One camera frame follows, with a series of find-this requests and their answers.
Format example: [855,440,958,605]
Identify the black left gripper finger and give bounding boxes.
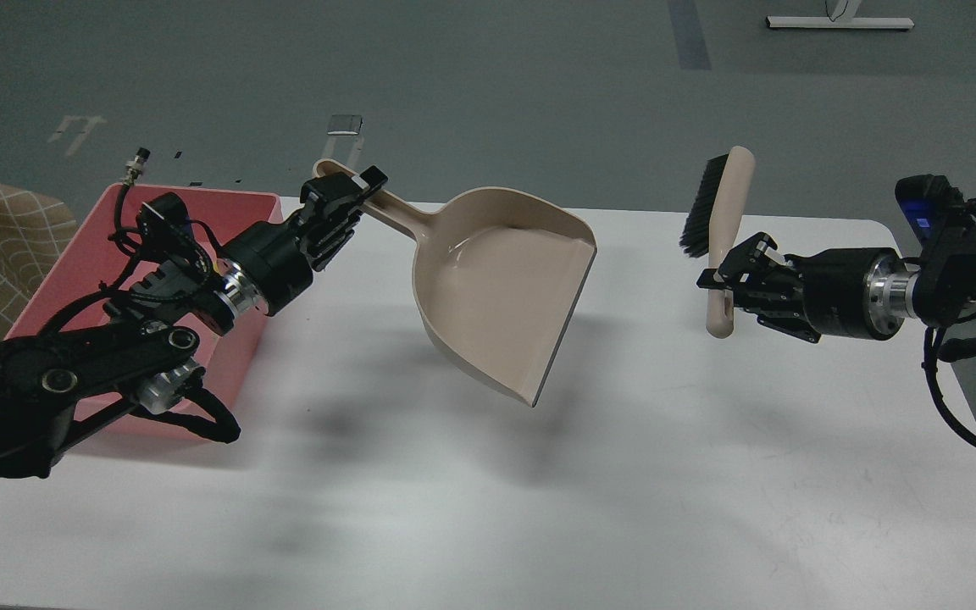
[297,166,390,231]
[301,203,363,273]

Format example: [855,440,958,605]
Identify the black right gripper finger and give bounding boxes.
[719,232,798,293]
[696,268,821,344]

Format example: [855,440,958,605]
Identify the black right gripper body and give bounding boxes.
[789,247,918,342]

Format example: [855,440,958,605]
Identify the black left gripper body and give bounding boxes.
[221,219,314,317]

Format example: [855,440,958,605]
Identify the beige hand brush black bristles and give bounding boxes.
[679,144,756,271]

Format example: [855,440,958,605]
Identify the beige plastic dustpan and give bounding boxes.
[312,158,598,408]

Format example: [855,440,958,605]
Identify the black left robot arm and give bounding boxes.
[0,148,388,479]

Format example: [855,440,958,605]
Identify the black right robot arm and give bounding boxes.
[697,174,976,448]

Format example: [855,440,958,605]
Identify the pink plastic bin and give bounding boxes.
[3,183,284,442]

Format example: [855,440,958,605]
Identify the grey floor plate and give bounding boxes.
[326,114,364,136]

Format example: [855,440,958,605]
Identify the white stand base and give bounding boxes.
[764,1,917,32]

